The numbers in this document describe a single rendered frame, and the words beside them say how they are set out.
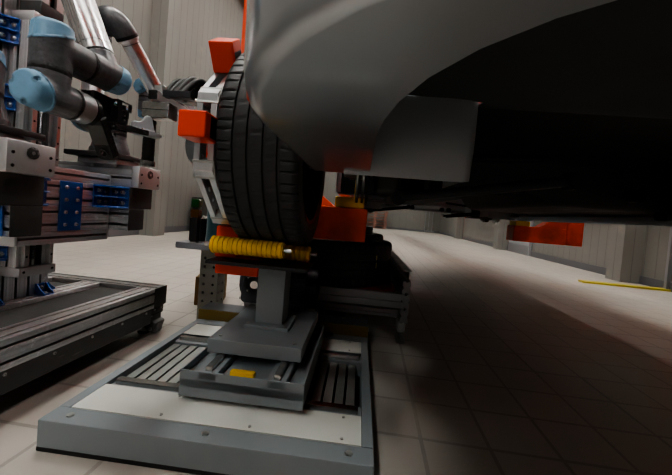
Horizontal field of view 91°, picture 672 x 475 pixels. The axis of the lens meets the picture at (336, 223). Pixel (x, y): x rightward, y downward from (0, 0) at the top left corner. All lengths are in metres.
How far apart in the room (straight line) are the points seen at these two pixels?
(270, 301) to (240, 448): 0.47
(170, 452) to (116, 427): 0.15
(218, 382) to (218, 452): 0.19
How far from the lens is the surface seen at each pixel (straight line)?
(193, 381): 1.11
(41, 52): 0.98
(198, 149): 1.05
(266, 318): 1.24
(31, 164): 1.28
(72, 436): 1.16
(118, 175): 1.65
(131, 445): 1.08
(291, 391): 1.03
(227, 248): 1.14
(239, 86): 1.01
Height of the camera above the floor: 0.65
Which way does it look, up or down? 2 degrees down
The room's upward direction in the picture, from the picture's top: 5 degrees clockwise
